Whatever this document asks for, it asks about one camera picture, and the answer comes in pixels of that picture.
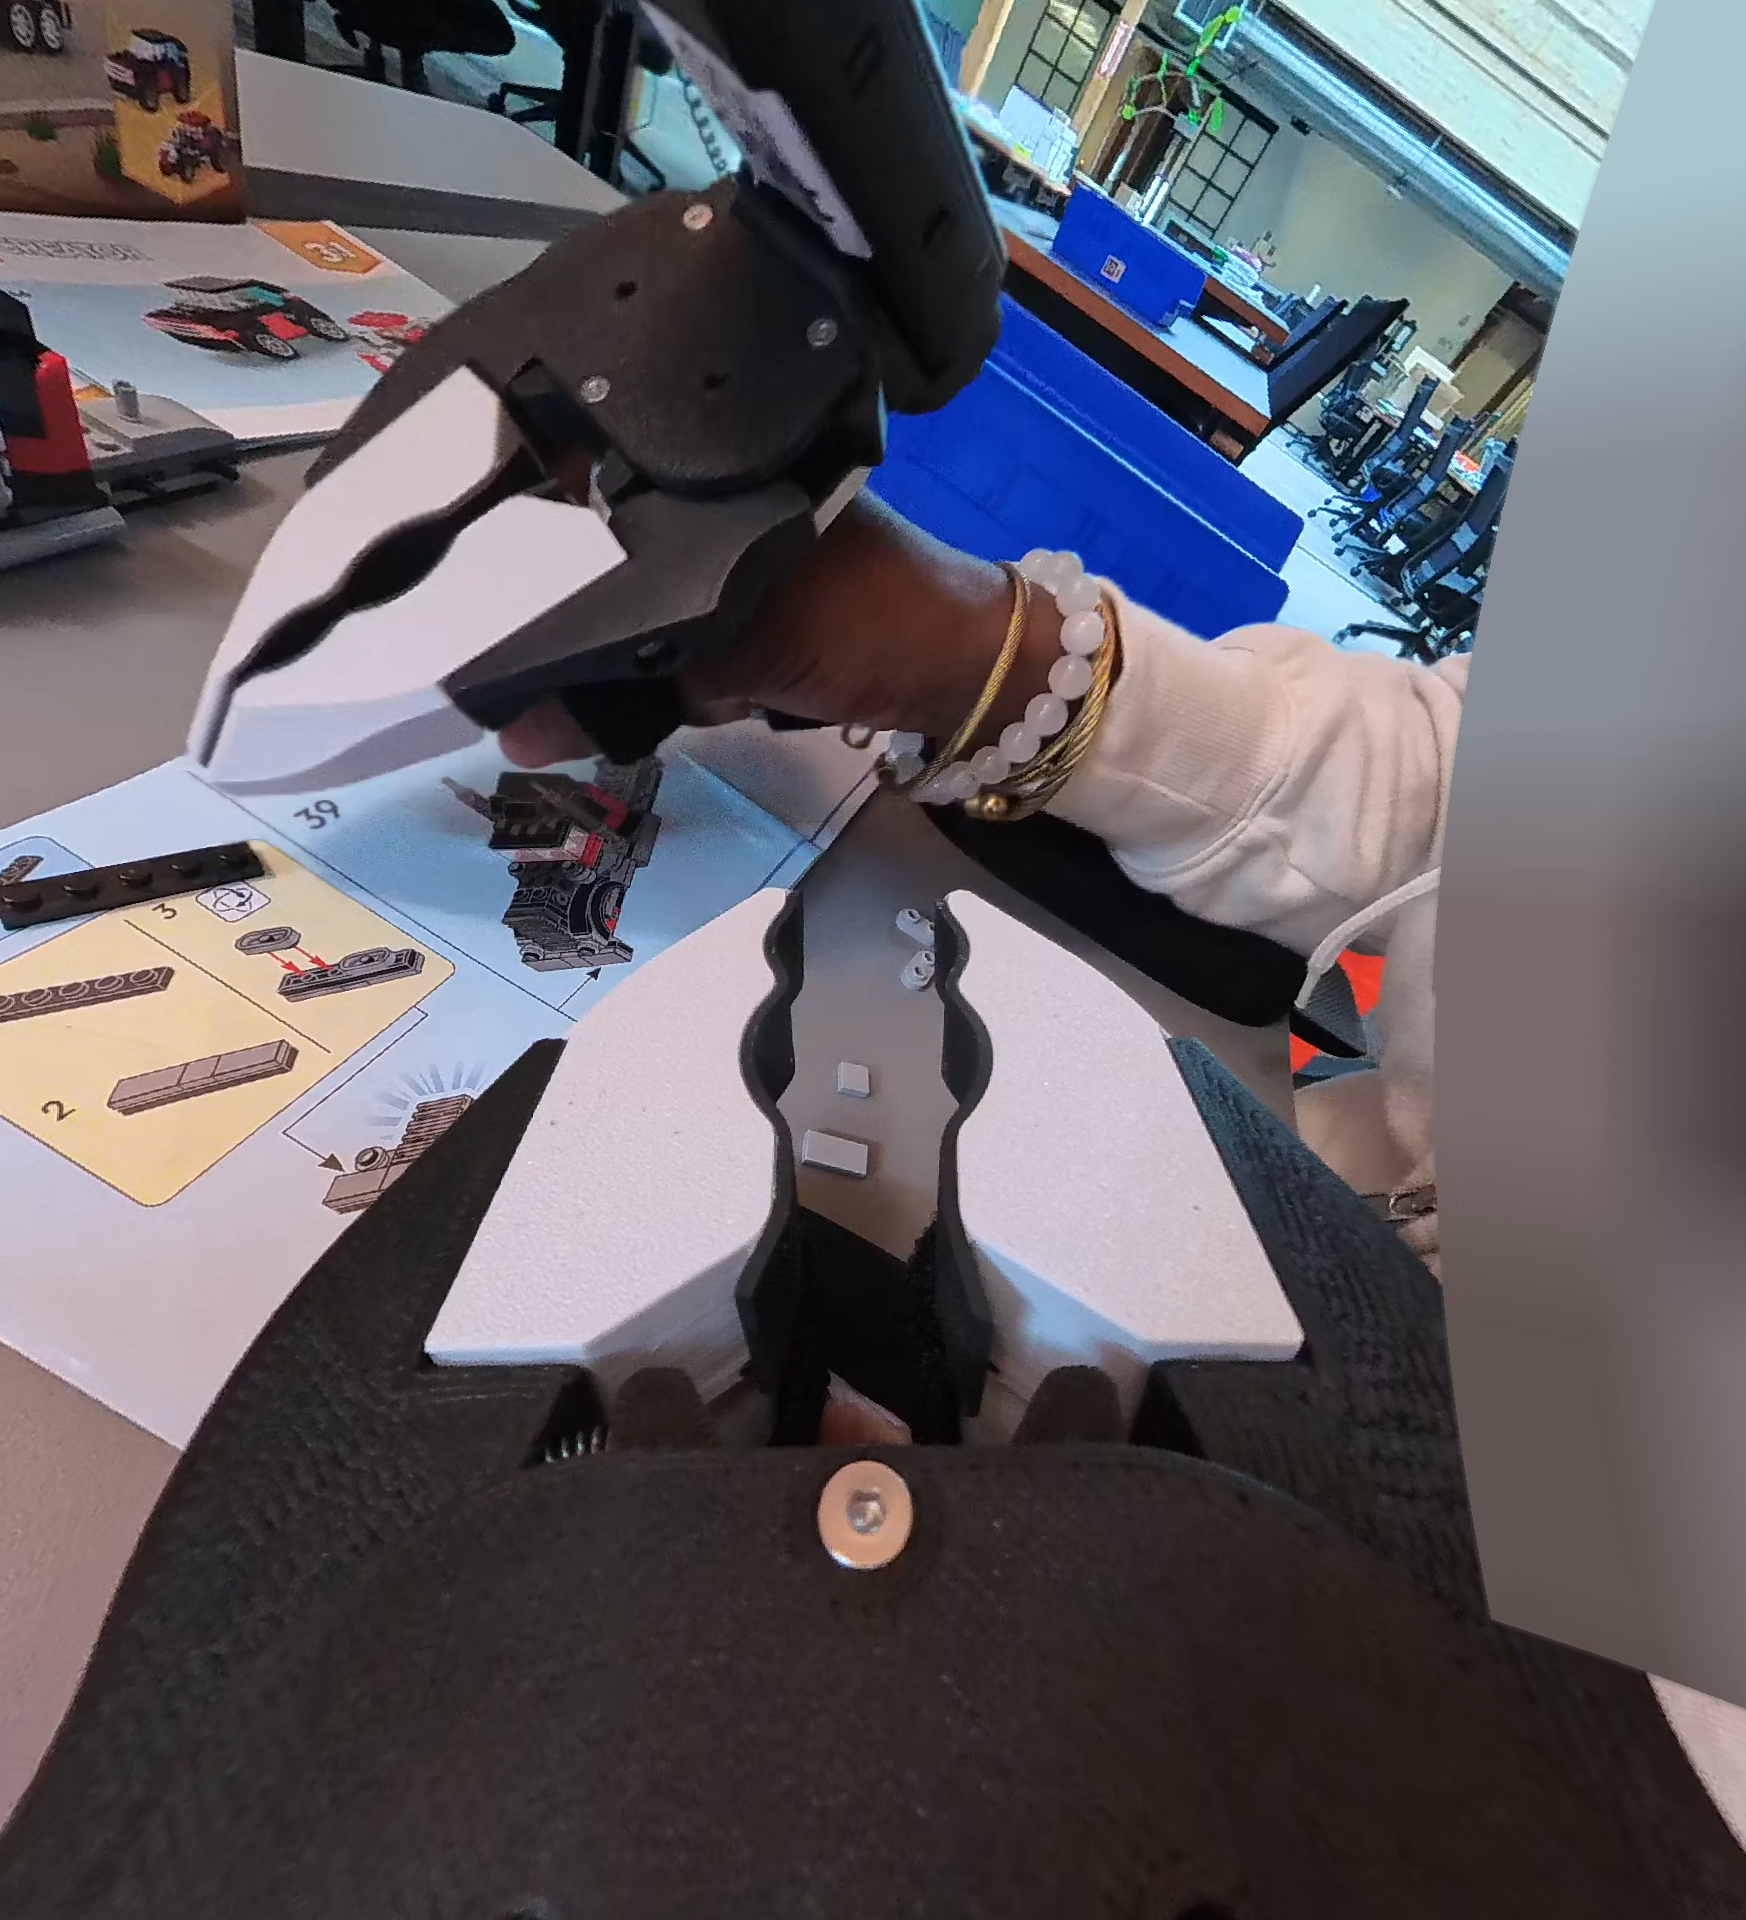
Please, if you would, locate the long brown office desk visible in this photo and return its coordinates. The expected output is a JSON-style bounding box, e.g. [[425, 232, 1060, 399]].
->
[[994, 225, 1295, 468]]

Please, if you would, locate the green potted plant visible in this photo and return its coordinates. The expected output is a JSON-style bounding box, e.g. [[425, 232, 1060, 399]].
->
[[1121, 7, 1250, 181]]

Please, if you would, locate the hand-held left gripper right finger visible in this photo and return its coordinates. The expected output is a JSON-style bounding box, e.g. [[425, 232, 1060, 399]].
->
[[940, 888, 1312, 1441]]

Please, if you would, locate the long black lego plate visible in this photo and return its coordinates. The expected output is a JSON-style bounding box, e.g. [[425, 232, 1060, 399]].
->
[[0, 843, 269, 932]]

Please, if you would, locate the closed lego instruction booklet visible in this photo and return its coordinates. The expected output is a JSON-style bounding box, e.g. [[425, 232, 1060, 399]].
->
[[0, 201, 463, 444]]

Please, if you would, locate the person's right forearm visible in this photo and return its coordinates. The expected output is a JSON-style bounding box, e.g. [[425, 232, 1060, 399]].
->
[[1031, 593, 1477, 962]]

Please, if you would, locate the blue labelled storage bin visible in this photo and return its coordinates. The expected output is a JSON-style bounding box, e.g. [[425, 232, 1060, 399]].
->
[[1054, 187, 1212, 324]]

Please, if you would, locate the lego instruction booklet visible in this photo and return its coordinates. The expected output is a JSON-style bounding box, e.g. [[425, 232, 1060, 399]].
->
[[0, 201, 463, 444], [0, 741, 876, 1448]]

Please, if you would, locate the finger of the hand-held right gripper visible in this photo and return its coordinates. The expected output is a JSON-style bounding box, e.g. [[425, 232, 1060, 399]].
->
[[191, 366, 523, 754], [211, 495, 630, 792]]

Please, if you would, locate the thin gold bangle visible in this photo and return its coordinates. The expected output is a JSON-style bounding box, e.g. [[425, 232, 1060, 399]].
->
[[938, 558, 1036, 770]]

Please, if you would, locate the twisted gold bangle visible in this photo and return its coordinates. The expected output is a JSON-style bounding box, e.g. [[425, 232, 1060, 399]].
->
[[964, 585, 1128, 821]]

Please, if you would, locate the blue plastic bin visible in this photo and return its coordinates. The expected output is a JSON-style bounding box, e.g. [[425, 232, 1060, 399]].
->
[[866, 292, 1308, 633]]

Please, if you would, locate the yellow lego set box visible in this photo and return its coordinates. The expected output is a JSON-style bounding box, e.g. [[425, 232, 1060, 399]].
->
[[0, 0, 249, 225]]

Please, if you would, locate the row of black office chairs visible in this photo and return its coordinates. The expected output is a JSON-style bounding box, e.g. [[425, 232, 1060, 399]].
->
[[1308, 292, 1520, 662]]

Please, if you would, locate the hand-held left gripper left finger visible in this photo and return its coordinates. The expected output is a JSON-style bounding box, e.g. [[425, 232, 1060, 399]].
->
[[423, 888, 800, 1419]]

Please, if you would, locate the black quilted pad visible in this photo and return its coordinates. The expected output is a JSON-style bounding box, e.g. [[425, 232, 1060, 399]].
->
[[934, 801, 1312, 1030]]

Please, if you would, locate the white bead bracelet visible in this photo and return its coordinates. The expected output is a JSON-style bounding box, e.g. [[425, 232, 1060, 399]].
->
[[907, 549, 1119, 807]]

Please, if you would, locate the person's right hand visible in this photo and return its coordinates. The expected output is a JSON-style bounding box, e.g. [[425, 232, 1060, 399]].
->
[[496, 487, 1032, 774]]

